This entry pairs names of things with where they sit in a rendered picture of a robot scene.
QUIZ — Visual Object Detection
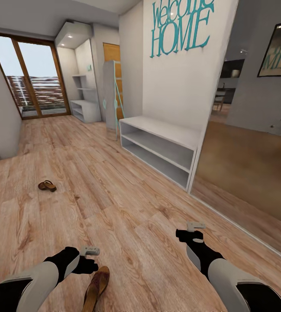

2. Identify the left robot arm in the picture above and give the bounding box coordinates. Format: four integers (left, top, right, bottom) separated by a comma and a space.
0, 246, 100, 312

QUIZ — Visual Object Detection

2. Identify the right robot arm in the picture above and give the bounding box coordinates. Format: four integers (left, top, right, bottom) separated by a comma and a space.
176, 222, 281, 312

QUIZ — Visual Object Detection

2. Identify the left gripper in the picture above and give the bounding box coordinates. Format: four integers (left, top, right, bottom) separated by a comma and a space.
74, 256, 98, 274

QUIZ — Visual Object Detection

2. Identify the sandal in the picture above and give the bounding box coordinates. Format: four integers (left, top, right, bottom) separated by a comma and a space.
39, 181, 57, 192
82, 266, 110, 312

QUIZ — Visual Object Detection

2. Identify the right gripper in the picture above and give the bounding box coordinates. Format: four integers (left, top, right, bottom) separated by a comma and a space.
176, 229, 203, 245

